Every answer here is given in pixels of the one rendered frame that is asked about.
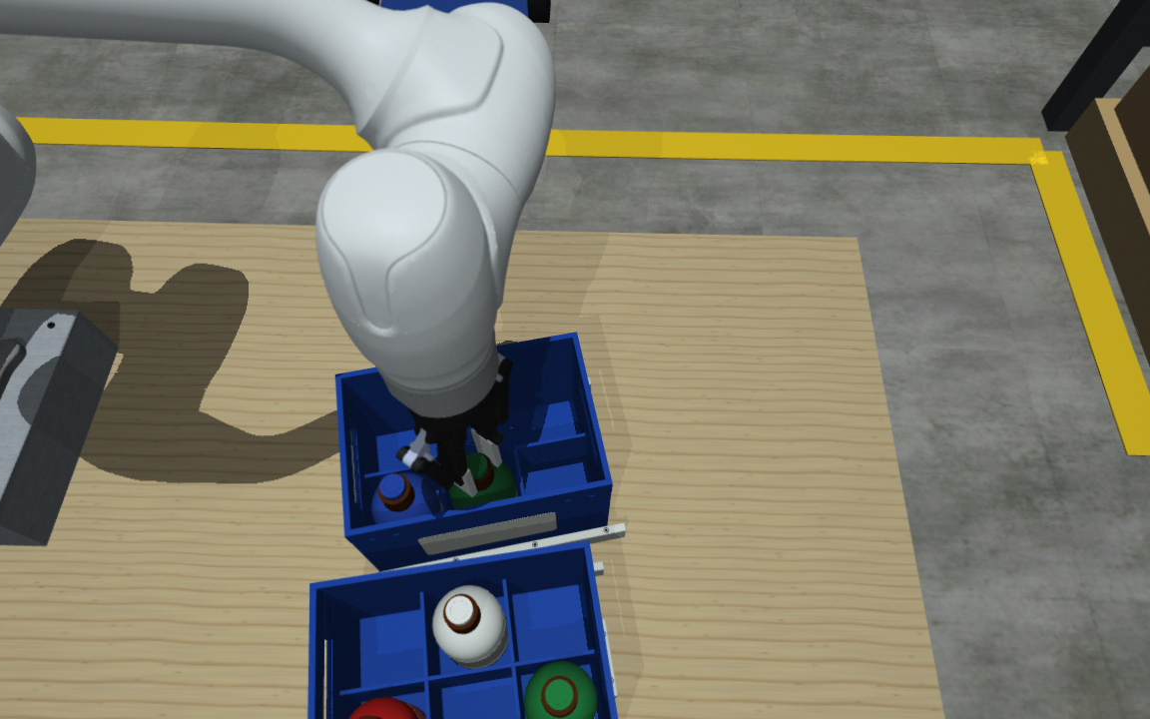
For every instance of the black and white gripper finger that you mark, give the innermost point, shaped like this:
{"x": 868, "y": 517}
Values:
{"x": 485, "y": 435}
{"x": 451, "y": 456}

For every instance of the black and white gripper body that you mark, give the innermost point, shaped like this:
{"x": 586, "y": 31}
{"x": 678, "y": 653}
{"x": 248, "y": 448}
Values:
{"x": 434, "y": 426}

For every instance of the red bottle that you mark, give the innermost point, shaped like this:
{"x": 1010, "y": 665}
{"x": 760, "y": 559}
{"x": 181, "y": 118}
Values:
{"x": 386, "y": 708}

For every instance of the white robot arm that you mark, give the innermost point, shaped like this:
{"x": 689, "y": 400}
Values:
{"x": 413, "y": 256}

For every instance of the blue crate with dividers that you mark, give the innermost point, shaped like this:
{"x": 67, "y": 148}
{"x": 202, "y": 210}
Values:
{"x": 380, "y": 631}
{"x": 554, "y": 418}

